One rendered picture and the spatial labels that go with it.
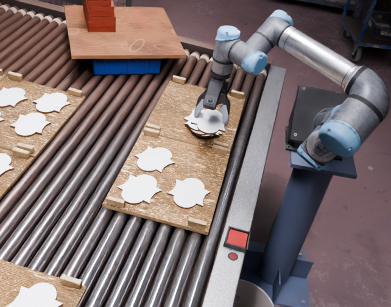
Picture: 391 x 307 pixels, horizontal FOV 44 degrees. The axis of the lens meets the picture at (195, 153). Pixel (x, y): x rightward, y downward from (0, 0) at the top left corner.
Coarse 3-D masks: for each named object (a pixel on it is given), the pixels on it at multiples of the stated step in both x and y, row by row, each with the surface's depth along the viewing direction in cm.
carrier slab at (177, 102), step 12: (168, 84) 214; (180, 84) 215; (168, 96) 206; (180, 96) 207; (192, 96) 209; (228, 96) 213; (156, 108) 198; (168, 108) 199; (180, 108) 200; (192, 108) 201; (204, 108) 203; (216, 108) 204; (240, 108) 207; (156, 120) 192; (168, 120) 193; (180, 120) 194; (168, 132) 187; (180, 132) 188; (228, 132) 192; (204, 144) 184; (228, 144) 186
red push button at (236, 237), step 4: (232, 232) 152; (236, 232) 153; (240, 232) 153; (228, 236) 151; (232, 236) 151; (236, 236) 151; (240, 236) 152; (244, 236) 152; (228, 240) 150; (232, 240) 150; (236, 240) 150; (240, 240) 150; (244, 240) 151; (236, 244) 149; (240, 244) 149; (244, 244) 149
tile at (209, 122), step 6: (204, 114) 178; (210, 114) 178; (216, 114) 179; (198, 120) 174; (204, 120) 175; (210, 120) 175; (216, 120) 176; (222, 120) 176; (198, 126) 172; (204, 126) 172; (210, 126) 173; (216, 126) 173; (222, 126) 174; (204, 132) 170; (210, 132) 170; (216, 132) 171
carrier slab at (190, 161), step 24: (144, 144) 179; (168, 144) 181; (192, 144) 183; (168, 168) 171; (192, 168) 172; (216, 168) 174; (120, 192) 158; (216, 192) 164; (144, 216) 152; (168, 216) 153; (192, 216) 154
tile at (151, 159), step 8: (144, 152) 174; (152, 152) 175; (160, 152) 175; (168, 152) 176; (144, 160) 171; (152, 160) 171; (160, 160) 172; (168, 160) 173; (144, 168) 168; (152, 168) 168; (160, 168) 169
